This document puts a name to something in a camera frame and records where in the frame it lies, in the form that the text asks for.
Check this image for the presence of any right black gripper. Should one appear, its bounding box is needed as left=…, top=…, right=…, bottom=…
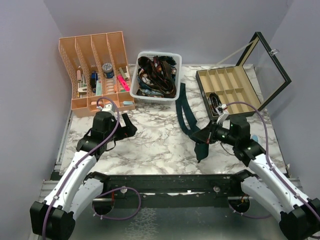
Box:
left=193, top=118, right=238, bottom=146

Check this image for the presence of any dark green tie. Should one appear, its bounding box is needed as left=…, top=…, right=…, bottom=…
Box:
left=175, top=83, right=210, bottom=164

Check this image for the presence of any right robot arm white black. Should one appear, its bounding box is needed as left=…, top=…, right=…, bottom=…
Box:
left=193, top=116, right=320, bottom=240

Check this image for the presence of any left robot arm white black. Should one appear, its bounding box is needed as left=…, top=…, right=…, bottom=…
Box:
left=29, top=110, right=137, bottom=240

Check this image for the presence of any pile of patterned ties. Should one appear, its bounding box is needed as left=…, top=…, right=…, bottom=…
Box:
left=137, top=55, right=177, bottom=98

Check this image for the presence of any light blue eraser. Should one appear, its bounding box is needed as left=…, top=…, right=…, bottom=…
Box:
left=123, top=101, right=134, bottom=106

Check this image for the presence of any rolled patterned tie in box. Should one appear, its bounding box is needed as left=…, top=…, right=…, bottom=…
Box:
left=208, top=92, right=222, bottom=116

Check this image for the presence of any pink highlighter marker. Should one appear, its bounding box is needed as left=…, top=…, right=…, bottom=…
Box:
left=117, top=75, right=130, bottom=92

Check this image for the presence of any light blue scissors package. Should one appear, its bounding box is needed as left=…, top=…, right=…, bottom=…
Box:
left=251, top=134, right=259, bottom=143

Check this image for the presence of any black tie storage box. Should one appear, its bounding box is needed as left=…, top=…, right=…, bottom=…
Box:
left=195, top=31, right=292, bottom=120

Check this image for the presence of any white plastic basket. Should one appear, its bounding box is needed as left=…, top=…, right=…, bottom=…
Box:
left=129, top=51, right=182, bottom=105

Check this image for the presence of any blue round tin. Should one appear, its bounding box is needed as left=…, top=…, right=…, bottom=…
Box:
left=102, top=62, right=114, bottom=79

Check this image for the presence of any orange desk file organizer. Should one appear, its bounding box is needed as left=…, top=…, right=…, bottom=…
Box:
left=58, top=31, right=135, bottom=118

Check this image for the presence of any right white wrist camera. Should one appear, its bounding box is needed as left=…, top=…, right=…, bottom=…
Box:
left=216, top=104, right=229, bottom=124

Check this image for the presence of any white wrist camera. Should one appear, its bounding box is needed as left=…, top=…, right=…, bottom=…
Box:
left=216, top=104, right=229, bottom=124
left=96, top=103, right=116, bottom=115

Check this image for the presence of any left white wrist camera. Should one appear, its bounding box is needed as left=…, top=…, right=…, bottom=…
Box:
left=96, top=103, right=116, bottom=115

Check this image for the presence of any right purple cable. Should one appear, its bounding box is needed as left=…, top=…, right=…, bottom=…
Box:
left=221, top=101, right=320, bottom=240

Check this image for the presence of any purple cable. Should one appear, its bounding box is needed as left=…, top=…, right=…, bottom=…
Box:
left=41, top=97, right=142, bottom=240
left=221, top=101, right=320, bottom=240

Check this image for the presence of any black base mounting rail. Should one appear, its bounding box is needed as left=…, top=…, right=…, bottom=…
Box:
left=89, top=170, right=251, bottom=213

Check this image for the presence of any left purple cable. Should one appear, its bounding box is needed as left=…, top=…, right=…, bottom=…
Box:
left=41, top=97, right=142, bottom=240

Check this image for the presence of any aluminium frame rail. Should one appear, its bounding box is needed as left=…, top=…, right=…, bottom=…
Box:
left=38, top=178, right=304, bottom=202

